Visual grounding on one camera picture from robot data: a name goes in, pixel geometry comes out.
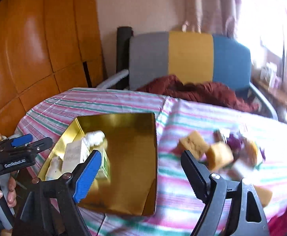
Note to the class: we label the wooden cabinet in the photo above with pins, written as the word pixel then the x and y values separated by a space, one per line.
pixel 35 41

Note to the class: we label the white and blue packet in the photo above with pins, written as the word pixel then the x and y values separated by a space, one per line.
pixel 53 168

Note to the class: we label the grey yellow blue chair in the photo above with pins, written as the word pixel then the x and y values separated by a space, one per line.
pixel 190 54

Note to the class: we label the maroon cloth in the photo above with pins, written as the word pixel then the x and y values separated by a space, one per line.
pixel 207 91

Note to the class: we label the rice cracker snack packet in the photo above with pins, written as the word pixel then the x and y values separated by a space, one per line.
pixel 250 152

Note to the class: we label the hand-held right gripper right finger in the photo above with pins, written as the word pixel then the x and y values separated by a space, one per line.
pixel 195 174

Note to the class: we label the white carton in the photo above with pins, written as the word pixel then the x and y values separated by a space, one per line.
pixel 267 73

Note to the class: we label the white sponge block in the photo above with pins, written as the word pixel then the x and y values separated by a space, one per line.
pixel 237 170

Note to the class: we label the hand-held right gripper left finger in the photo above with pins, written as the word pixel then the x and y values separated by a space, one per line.
pixel 87 177

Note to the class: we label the small green carton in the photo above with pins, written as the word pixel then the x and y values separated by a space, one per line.
pixel 105 163

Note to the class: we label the gold metal tin box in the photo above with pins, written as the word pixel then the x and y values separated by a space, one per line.
pixel 131 152

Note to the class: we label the purple wrapped candy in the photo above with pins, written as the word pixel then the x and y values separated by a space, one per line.
pixel 233 143

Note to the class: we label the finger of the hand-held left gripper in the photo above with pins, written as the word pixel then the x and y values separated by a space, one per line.
pixel 23 139
pixel 43 143

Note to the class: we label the beige cardboard box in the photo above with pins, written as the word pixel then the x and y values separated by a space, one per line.
pixel 73 154

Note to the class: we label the wooden side shelf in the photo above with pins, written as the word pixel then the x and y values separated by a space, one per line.
pixel 276 95

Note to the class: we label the striped tablecloth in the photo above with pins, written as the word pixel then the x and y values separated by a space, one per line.
pixel 182 118

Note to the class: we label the yellow sponge block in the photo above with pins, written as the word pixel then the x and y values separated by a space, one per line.
pixel 194 142
pixel 264 195
pixel 219 156

